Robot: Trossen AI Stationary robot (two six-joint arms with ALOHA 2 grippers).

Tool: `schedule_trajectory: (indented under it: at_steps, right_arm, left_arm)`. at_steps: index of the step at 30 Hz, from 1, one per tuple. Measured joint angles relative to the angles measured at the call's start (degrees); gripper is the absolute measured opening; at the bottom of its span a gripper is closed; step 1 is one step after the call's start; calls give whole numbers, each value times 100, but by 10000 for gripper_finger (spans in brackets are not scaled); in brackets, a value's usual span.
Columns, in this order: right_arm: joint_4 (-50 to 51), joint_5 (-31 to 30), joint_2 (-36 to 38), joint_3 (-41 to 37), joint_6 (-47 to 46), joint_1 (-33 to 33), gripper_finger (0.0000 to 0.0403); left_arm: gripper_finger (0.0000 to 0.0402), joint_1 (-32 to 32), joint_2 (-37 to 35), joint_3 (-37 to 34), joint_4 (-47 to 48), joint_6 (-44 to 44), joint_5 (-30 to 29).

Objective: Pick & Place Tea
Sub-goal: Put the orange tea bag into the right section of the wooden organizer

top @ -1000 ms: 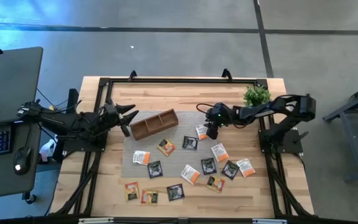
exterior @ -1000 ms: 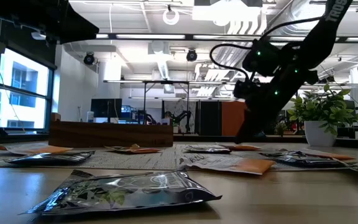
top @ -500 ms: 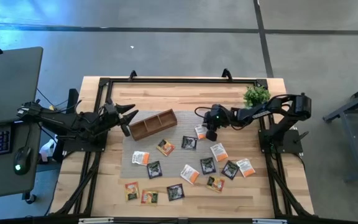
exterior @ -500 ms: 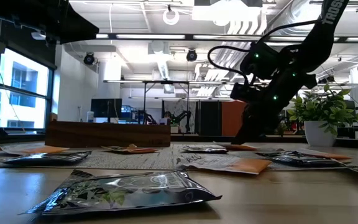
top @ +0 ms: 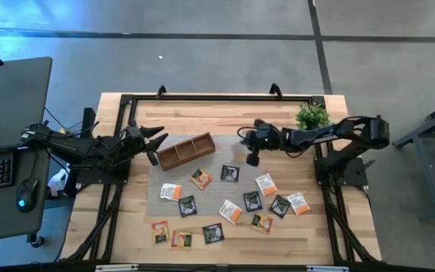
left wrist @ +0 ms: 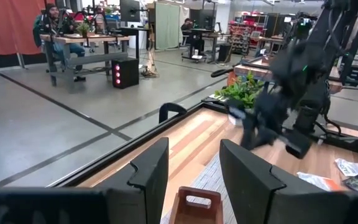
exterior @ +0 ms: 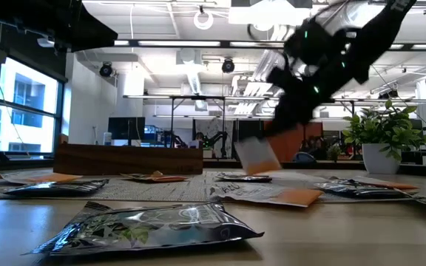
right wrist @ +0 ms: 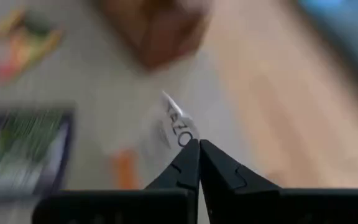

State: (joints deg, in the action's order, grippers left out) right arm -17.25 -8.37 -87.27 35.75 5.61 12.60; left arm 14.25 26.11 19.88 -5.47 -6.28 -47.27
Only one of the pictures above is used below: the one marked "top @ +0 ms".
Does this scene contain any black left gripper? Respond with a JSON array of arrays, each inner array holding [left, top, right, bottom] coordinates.
[[122, 119, 169, 167]]

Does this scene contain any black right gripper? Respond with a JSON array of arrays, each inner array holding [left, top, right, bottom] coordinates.
[[239, 118, 283, 167]]

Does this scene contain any wooden three-compartment box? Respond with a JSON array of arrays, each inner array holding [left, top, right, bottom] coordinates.
[[156, 131, 217, 172]]

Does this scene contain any black green tea packet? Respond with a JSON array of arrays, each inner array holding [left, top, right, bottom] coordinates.
[[242, 190, 264, 213], [268, 194, 292, 220], [219, 164, 241, 184], [177, 194, 199, 218], [202, 222, 226, 245]]

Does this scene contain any white orange tea packet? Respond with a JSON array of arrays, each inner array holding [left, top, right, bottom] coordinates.
[[159, 182, 183, 202], [255, 172, 279, 197], [286, 191, 312, 217], [218, 199, 244, 225]]

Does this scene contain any yellow orange tea packet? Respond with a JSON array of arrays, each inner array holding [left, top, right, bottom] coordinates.
[[150, 220, 171, 246], [189, 168, 214, 191], [170, 230, 194, 250], [249, 213, 274, 235]]

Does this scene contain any grey woven placemat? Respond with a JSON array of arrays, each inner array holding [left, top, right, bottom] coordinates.
[[146, 132, 267, 218]]

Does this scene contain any green potted plant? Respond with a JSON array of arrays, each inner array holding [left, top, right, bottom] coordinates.
[[295, 104, 334, 131]]

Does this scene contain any black computer mouse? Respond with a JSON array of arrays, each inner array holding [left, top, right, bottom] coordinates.
[[16, 177, 39, 214]]

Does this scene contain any large dark grey desk panel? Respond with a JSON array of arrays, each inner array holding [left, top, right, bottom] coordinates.
[[0, 56, 54, 153]]

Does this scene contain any black desk caster wheel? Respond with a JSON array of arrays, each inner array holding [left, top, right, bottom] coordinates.
[[26, 233, 45, 249]]

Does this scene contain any blue-grey metal table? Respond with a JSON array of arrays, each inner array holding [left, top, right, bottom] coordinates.
[[392, 96, 435, 222]]

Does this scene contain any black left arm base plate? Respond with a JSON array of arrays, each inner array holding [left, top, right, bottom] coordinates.
[[74, 156, 132, 186]]

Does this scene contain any black upright post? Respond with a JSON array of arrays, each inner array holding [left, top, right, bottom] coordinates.
[[81, 107, 97, 139]]

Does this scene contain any black floor cable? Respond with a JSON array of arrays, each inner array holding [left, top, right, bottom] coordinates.
[[43, 107, 86, 133]]

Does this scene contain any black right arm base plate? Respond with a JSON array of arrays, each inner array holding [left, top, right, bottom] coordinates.
[[313, 156, 369, 188]]

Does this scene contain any black lever handle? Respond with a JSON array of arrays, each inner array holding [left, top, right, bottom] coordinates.
[[356, 159, 376, 175]]

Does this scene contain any white metal bracket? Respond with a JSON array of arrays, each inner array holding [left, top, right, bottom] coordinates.
[[306, 265, 350, 272], [95, 264, 139, 272]]

